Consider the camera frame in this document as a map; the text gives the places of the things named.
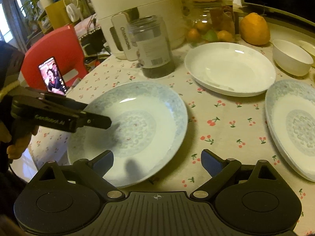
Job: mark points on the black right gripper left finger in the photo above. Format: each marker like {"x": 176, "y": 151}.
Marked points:
{"x": 91, "y": 172}

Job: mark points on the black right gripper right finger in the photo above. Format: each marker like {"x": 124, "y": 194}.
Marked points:
{"x": 221, "y": 171}

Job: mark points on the blue patterned plate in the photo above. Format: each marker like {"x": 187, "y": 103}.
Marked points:
{"x": 289, "y": 109}
{"x": 149, "y": 123}

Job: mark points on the plain white plate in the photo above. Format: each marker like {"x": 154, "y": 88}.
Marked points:
{"x": 230, "y": 69}

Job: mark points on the large white bowl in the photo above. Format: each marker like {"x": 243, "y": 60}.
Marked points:
{"x": 291, "y": 58}

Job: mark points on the cream bowl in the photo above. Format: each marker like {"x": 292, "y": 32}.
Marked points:
{"x": 309, "y": 48}

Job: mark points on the person's left hand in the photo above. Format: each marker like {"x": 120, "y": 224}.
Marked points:
{"x": 14, "y": 151}

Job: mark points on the smartphone with video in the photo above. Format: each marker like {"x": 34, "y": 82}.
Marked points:
{"x": 52, "y": 77}

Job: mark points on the cherry print tablecloth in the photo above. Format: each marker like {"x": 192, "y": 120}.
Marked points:
{"x": 230, "y": 127}

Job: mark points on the red plastic chair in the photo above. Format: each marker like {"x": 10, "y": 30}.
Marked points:
{"x": 61, "y": 44}

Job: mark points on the framed picture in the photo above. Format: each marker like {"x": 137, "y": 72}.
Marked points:
{"x": 88, "y": 7}

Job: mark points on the small white fan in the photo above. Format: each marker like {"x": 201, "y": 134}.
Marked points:
{"x": 72, "y": 9}

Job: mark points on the cream air fryer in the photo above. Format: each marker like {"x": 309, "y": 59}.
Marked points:
{"x": 114, "y": 17}

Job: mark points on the large orange on table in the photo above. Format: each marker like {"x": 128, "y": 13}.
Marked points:
{"x": 254, "y": 29}

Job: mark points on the glass jar of kumquats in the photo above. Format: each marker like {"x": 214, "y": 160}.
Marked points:
{"x": 208, "y": 22}

